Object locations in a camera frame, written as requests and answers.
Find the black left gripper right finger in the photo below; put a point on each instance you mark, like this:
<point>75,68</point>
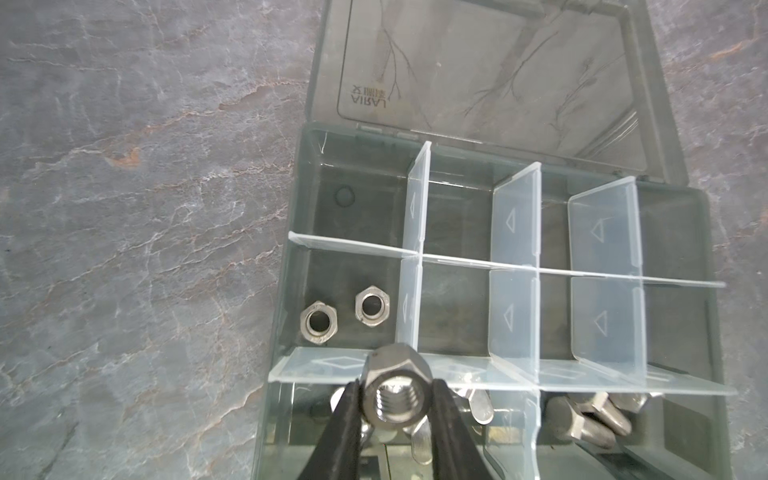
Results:
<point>455,456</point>

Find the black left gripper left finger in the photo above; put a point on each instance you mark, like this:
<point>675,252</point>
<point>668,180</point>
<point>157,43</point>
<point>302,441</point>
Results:
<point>336,455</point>

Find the steel wing nut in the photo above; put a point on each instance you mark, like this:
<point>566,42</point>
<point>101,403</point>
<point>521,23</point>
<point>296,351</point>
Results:
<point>421,441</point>
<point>477,403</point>

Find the steel hex nut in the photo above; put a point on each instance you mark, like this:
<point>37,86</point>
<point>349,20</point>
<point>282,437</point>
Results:
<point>318,323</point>
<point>372,306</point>
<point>396,383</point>

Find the steel hex bolt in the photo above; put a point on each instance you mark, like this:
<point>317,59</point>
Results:
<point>632,402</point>
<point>599,405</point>
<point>567,424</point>

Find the green plastic organizer box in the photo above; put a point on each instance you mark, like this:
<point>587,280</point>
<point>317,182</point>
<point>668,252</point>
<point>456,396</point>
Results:
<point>510,174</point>

